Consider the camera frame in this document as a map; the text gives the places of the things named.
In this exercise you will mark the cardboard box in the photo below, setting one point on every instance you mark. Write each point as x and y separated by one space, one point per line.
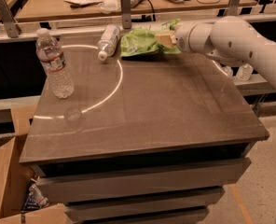
14 178

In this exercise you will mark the small clear sanitizer bottle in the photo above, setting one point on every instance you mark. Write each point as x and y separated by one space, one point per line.
244 72

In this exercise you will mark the metal rail bracket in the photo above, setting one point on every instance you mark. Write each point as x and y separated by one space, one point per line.
126 13
8 20
232 9

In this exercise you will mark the crumpled bag in box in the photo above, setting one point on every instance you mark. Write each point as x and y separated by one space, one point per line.
35 199

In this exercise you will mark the metal rail bracket middle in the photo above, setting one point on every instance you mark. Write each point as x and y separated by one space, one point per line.
126 13

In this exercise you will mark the upright clear water bottle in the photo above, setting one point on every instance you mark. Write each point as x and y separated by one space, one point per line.
50 54

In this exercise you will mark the metal rail bracket right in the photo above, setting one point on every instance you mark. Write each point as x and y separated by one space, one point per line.
232 9

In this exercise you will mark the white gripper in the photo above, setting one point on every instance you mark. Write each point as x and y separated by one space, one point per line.
184 37

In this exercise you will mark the metal rail bracket left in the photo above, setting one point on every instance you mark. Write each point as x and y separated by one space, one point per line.
8 20

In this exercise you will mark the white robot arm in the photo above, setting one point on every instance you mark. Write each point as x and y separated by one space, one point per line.
232 40

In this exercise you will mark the grey drawer cabinet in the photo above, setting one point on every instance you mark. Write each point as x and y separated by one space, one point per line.
146 140

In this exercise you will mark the green rice chip bag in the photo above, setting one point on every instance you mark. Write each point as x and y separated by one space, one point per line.
142 41

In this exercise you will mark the lying blue plastic bottle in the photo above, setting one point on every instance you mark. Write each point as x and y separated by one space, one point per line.
107 44

